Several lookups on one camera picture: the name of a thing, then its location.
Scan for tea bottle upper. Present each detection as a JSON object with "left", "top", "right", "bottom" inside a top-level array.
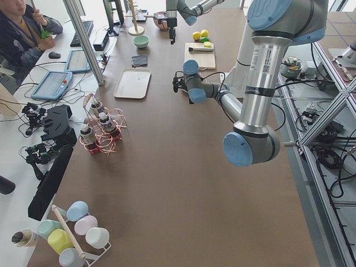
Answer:
[{"left": 91, "top": 102, "right": 103, "bottom": 118}]

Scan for yellow lemon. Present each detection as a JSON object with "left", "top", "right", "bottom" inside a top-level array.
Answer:
[
  {"left": 192, "top": 31, "right": 201, "bottom": 41},
  {"left": 200, "top": 29, "right": 209, "bottom": 38}
]

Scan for tea bottle lower left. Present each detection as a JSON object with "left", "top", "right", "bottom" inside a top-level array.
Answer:
[{"left": 99, "top": 112, "right": 117, "bottom": 133}]

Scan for yellow lemon lower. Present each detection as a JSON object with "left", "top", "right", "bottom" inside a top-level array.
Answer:
[{"left": 200, "top": 29, "right": 209, "bottom": 38}]

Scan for aluminium frame post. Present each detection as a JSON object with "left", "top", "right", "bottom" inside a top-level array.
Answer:
[{"left": 63, "top": 0, "right": 105, "bottom": 86}]

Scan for steel muddler black tip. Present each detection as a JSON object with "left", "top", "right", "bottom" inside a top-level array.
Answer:
[{"left": 188, "top": 47, "right": 214, "bottom": 52}]

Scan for mint green cup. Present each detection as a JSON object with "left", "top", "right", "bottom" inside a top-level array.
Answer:
[{"left": 37, "top": 219, "right": 63, "bottom": 240}]

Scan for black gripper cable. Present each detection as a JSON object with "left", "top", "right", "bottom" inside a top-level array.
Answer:
[{"left": 199, "top": 71, "right": 226, "bottom": 95}]

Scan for tea bottle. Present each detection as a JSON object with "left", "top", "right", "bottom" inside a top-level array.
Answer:
[
  {"left": 99, "top": 112, "right": 117, "bottom": 133},
  {"left": 91, "top": 102, "right": 103, "bottom": 118},
  {"left": 80, "top": 123, "right": 95, "bottom": 145}
]

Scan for wooden cutting board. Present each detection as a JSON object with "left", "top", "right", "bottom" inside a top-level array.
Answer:
[{"left": 184, "top": 42, "right": 216, "bottom": 70}]

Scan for pink bowl of ice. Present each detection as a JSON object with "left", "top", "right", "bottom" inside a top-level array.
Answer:
[{"left": 154, "top": 12, "right": 169, "bottom": 31}]

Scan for black computer mouse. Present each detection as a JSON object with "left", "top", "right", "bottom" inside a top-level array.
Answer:
[{"left": 48, "top": 52, "right": 61, "bottom": 59}]

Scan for seated person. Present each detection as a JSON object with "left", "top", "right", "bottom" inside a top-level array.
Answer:
[{"left": 1, "top": 1, "right": 63, "bottom": 86}]

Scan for yellow cup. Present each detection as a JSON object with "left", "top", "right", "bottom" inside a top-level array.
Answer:
[{"left": 47, "top": 229, "right": 74, "bottom": 255}]

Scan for half cut lemon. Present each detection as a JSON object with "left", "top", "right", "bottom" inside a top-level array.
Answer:
[{"left": 204, "top": 41, "right": 211, "bottom": 48}]

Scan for yellow lemon upper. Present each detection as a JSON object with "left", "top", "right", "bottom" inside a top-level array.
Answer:
[{"left": 192, "top": 31, "right": 201, "bottom": 41}]

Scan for blue teach pendant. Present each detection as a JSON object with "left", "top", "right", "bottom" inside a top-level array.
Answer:
[
  {"left": 65, "top": 50, "right": 91, "bottom": 73},
  {"left": 30, "top": 71, "right": 73, "bottom": 100}
]

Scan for blue teach pendant lower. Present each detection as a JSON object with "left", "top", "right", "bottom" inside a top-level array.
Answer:
[{"left": 30, "top": 71, "right": 73, "bottom": 100}]

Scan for tea bottle lower right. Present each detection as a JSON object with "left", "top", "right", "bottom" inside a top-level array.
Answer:
[{"left": 80, "top": 123, "right": 95, "bottom": 145}]

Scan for grey blue cup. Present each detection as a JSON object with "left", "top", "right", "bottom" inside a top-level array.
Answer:
[{"left": 59, "top": 248, "right": 85, "bottom": 267}]

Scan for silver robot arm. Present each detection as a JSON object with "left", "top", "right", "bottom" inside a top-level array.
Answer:
[
  {"left": 172, "top": 1, "right": 328, "bottom": 166},
  {"left": 165, "top": 0, "right": 224, "bottom": 45}
]

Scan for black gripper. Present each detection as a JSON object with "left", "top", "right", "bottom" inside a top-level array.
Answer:
[
  {"left": 172, "top": 71, "right": 186, "bottom": 93},
  {"left": 166, "top": 11, "right": 177, "bottom": 45}
]

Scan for white rack with cups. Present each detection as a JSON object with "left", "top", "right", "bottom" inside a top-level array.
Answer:
[{"left": 51, "top": 205, "right": 111, "bottom": 266}]

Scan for light blue cup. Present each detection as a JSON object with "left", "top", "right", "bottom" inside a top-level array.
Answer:
[{"left": 67, "top": 200, "right": 88, "bottom": 221}]

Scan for cream rabbit tray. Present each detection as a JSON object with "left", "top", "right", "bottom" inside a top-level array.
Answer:
[{"left": 113, "top": 68, "right": 151, "bottom": 100}]

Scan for pink cup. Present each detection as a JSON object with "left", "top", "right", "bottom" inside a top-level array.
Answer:
[{"left": 74, "top": 215, "right": 98, "bottom": 236}]

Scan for green lime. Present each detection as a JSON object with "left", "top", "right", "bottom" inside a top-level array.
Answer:
[{"left": 200, "top": 37, "right": 210, "bottom": 43}]

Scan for paper coffee cup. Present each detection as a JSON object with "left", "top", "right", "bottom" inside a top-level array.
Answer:
[{"left": 11, "top": 229, "right": 38, "bottom": 247}]

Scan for copper wire bottle rack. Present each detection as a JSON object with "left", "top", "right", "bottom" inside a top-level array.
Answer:
[{"left": 79, "top": 93, "right": 127, "bottom": 156}]

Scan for black keyboard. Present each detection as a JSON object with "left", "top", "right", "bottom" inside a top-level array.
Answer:
[{"left": 70, "top": 20, "right": 95, "bottom": 47}]

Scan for wooden cup stand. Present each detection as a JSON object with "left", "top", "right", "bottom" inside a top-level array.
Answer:
[{"left": 126, "top": 0, "right": 145, "bottom": 36}]

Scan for blue teach pendant upper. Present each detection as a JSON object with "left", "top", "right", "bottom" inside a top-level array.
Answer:
[{"left": 65, "top": 50, "right": 91, "bottom": 73}]

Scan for grey folded cloth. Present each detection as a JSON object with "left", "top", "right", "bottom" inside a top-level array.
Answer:
[{"left": 131, "top": 55, "right": 148, "bottom": 67}]

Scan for green ceramic bowl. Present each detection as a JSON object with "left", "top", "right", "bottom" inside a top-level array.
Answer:
[{"left": 133, "top": 35, "right": 149, "bottom": 48}]

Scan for white cup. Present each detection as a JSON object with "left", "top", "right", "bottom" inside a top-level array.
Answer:
[{"left": 85, "top": 227, "right": 110, "bottom": 249}]

